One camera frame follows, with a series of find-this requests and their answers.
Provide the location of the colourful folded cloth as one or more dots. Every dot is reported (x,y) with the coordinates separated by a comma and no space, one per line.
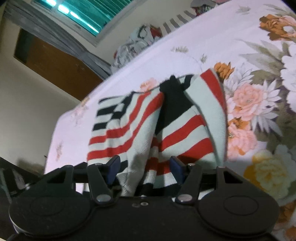
(199,10)

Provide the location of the pink grey folded blanket stack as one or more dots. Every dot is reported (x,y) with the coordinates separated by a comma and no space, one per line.
(199,3)

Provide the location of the brown wooden door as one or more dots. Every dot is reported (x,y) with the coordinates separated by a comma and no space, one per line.
(61,69)

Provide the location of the floral pink bed sheet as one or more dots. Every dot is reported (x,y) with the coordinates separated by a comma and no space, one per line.
(251,47)

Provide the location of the crumpled grey patterned clothes pile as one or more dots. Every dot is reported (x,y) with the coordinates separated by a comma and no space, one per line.
(139,40)

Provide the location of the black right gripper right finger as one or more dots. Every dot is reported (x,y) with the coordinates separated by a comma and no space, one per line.
(188,177)

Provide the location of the grey curtain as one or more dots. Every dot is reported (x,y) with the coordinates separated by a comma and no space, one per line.
(33,21)

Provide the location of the teal curtained window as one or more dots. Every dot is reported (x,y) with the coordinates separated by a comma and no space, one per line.
(92,20)

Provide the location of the grey white striped cloth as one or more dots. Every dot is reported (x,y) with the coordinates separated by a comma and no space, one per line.
(177,21)

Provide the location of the striped red black white sweater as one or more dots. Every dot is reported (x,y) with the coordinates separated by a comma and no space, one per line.
(182,117)

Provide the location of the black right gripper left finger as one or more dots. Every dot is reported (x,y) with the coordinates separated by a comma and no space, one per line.
(100,177)

